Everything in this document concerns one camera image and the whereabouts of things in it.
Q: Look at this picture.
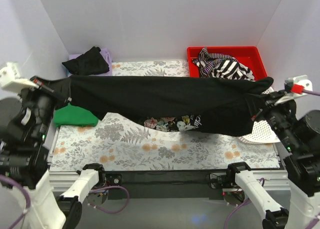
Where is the black floral print t-shirt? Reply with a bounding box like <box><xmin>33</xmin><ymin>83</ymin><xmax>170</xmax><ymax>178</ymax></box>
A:
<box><xmin>44</xmin><ymin>75</ymin><xmax>274</xmax><ymax>137</ymax></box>

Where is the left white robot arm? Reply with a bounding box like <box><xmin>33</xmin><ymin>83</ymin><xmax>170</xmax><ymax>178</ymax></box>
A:
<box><xmin>0</xmin><ymin>77</ymin><xmax>107</xmax><ymax>229</ymax></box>

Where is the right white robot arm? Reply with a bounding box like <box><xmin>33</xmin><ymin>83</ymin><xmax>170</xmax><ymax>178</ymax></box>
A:
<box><xmin>226</xmin><ymin>90</ymin><xmax>320</xmax><ymax>229</ymax></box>

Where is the white perforated plastic basket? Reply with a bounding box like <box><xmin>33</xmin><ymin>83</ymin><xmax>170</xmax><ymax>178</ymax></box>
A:
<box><xmin>237</xmin><ymin>86</ymin><xmax>281</xmax><ymax>145</ymax></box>

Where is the folded green shirt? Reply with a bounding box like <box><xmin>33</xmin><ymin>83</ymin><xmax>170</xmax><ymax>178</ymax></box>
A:
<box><xmin>53</xmin><ymin>104</ymin><xmax>99</xmax><ymax>127</ymax></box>

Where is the folded black shirt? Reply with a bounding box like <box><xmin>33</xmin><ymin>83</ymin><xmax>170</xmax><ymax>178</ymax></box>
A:
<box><xmin>62</xmin><ymin>46</ymin><xmax>110</xmax><ymax>76</ymax></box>

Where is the red plastic tray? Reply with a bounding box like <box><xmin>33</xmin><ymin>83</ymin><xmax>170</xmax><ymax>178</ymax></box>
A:
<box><xmin>186</xmin><ymin>46</ymin><xmax>268</xmax><ymax>80</ymax></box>

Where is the folded lavender shirt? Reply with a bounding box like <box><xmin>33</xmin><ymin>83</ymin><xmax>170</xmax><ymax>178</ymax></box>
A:
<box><xmin>66</xmin><ymin>48</ymin><xmax>113</xmax><ymax>77</ymax></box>

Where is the black white striped shirt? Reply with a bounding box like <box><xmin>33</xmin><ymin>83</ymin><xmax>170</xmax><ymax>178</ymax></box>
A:
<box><xmin>192</xmin><ymin>47</ymin><xmax>256</xmax><ymax>81</ymax></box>

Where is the floral patterned table mat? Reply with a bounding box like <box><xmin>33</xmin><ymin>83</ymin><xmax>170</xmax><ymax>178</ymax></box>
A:
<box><xmin>50</xmin><ymin>61</ymin><xmax>280</xmax><ymax>172</ymax></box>

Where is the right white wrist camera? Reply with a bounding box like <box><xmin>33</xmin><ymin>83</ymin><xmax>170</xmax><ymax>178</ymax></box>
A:
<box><xmin>284</xmin><ymin>75</ymin><xmax>313</xmax><ymax>99</ymax></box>

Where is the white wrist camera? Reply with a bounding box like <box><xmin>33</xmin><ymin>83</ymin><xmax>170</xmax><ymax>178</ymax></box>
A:
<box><xmin>284</xmin><ymin>75</ymin><xmax>313</xmax><ymax>99</ymax></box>
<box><xmin>0</xmin><ymin>62</ymin><xmax>39</xmax><ymax>94</ymax></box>

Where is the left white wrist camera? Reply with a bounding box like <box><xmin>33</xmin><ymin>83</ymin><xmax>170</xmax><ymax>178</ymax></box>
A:
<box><xmin>0</xmin><ymin>62</ymin><xmax>39</xmax><ymax>94</ymax></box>

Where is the aluminium frame rail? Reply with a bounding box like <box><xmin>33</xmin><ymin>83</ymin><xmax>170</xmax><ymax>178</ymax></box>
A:
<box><xmin>49</xmin><ymin>169</ymin><xmax>290</xmax><ymax>192</ymax></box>

